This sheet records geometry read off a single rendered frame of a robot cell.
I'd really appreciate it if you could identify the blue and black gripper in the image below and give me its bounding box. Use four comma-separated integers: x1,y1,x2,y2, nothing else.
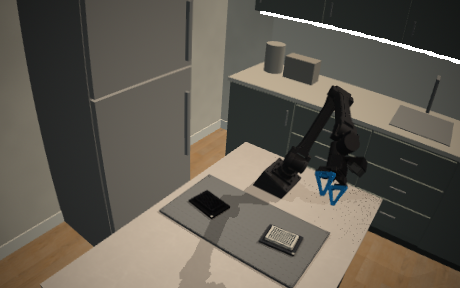
315,154,348,206

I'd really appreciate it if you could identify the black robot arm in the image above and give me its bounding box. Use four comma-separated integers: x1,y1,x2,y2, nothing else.
271,85,368,186

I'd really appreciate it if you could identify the white well plate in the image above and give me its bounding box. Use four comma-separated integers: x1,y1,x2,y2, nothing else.
264,226,299,250

